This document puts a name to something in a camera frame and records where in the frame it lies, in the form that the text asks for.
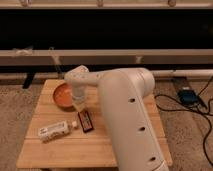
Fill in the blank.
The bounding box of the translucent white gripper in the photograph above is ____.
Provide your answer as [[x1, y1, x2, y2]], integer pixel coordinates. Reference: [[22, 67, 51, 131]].
[[72, 87, 86, 112]]

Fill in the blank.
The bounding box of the black rectangular eraser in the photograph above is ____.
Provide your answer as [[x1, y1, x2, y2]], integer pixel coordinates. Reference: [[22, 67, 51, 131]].
[[78, 110, 94, 133]]

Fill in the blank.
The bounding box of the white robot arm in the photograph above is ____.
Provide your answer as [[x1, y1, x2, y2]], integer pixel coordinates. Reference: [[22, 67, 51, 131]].
[[65, 66, 169, 171]]

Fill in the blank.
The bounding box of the orange round bowl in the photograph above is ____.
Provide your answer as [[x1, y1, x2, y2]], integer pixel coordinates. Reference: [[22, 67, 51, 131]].
[[52, 83, 73, 109]]

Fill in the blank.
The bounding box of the white plastic bottle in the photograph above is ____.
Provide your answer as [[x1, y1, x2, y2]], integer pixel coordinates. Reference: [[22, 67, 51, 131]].
[[38, 121, 78, 142]]

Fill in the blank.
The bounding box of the black power adapter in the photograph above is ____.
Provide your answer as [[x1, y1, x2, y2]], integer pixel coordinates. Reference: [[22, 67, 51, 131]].
[[178, 89, 198, 105]]

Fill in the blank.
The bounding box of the white pipe along wall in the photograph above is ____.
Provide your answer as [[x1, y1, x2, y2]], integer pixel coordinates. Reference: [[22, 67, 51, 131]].
[[151, 69, 213, 77]]

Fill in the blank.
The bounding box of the black cable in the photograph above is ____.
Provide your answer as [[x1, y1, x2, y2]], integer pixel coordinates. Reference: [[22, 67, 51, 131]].
[[153, 75, 213, 168]]

